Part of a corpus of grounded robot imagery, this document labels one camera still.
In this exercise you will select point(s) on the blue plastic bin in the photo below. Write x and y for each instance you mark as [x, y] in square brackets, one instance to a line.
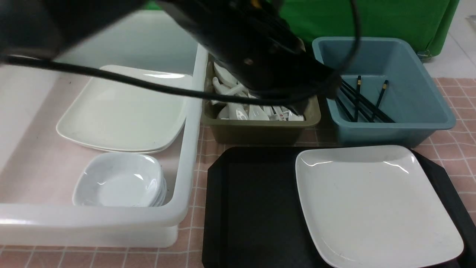
[411, 97]

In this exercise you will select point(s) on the short black chopstick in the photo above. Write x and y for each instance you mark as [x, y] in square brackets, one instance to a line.
[344, 109]

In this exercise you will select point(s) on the white square plate in tub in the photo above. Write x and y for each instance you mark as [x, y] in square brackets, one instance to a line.
[113, 115]

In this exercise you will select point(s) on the black chopstick gold band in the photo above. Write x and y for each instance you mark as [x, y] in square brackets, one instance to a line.
[379, 100]
[358, 87]

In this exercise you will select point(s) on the black chopstick gold band right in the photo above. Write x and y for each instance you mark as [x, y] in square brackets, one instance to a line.
[379, 100]

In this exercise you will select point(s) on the large white plastic tub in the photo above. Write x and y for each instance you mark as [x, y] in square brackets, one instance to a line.
[39, 169]

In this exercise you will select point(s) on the black plastic serving tray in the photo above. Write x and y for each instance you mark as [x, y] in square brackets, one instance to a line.
[254, 219]

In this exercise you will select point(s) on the white spoon long handle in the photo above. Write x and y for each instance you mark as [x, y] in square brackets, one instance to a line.
[222, 90]

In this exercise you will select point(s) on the large white square plate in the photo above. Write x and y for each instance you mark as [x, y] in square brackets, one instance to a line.
[374, 207]

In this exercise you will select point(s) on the green cloth backdrop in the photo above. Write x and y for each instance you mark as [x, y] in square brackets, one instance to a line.
[423, 24]

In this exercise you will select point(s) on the white bowl in tub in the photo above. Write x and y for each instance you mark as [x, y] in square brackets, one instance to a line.
[162, 191]

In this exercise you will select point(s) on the olive green plastic bin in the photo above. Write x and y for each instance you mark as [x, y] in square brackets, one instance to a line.
[238, 132]

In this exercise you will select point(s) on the pink checkered tablecloth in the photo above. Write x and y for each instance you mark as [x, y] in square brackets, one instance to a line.
[454, 150]

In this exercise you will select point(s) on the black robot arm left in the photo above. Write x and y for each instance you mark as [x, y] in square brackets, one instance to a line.
[247, 37]

